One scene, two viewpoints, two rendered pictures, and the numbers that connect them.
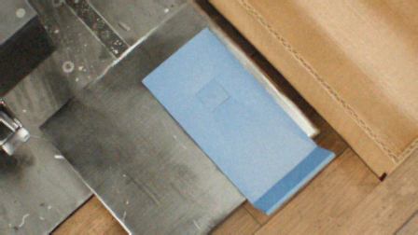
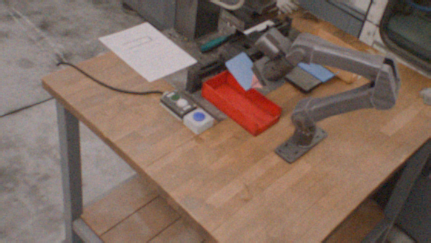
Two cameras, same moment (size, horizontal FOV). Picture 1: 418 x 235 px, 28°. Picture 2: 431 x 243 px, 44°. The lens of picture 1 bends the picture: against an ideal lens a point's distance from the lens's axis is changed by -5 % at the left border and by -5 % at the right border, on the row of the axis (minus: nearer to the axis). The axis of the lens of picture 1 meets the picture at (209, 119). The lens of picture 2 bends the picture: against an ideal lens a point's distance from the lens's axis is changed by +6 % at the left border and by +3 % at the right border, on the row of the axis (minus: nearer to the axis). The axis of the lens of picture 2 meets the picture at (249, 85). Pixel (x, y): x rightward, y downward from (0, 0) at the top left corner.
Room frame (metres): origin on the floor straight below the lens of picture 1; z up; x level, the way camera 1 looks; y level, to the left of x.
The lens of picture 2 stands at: (-1.20, 0.74, 2.03)
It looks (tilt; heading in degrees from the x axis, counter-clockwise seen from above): 39 degrees down; 340
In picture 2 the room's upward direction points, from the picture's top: 11 degrees clockwise
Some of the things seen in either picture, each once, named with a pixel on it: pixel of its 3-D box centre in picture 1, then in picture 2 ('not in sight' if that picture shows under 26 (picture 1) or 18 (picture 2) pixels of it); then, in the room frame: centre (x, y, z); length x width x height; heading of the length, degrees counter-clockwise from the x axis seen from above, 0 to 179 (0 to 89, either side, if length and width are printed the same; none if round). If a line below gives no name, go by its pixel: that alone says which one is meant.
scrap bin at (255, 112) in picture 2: not in sight; (240, 101); (0.01, 0.31, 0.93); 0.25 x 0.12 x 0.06; 34
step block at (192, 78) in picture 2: not in sight; (196, 78); (0.12, 0.44, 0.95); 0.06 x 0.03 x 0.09; 124
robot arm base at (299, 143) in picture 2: not in sight; (304, 134); (-0.16, 0.14, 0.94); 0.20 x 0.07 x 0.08; 124
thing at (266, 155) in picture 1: (236, 117); (317, 67); (0.18, -0.02, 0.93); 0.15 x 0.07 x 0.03; 33
